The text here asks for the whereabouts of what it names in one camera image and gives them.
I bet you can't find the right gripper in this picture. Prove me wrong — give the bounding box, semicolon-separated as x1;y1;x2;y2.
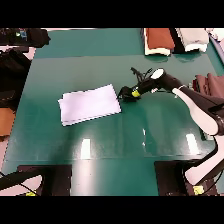
116;85;143;103

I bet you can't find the mauve brown garment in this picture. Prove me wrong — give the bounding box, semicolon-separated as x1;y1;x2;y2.
194;72;224;98

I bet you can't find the orange brown garment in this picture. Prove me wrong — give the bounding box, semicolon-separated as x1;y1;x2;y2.
0;107;17;137

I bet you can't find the white T-shirt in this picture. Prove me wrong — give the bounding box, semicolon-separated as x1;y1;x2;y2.
57;83;123;127

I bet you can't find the black garment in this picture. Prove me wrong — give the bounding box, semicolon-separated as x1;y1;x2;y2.
0;47;33;111

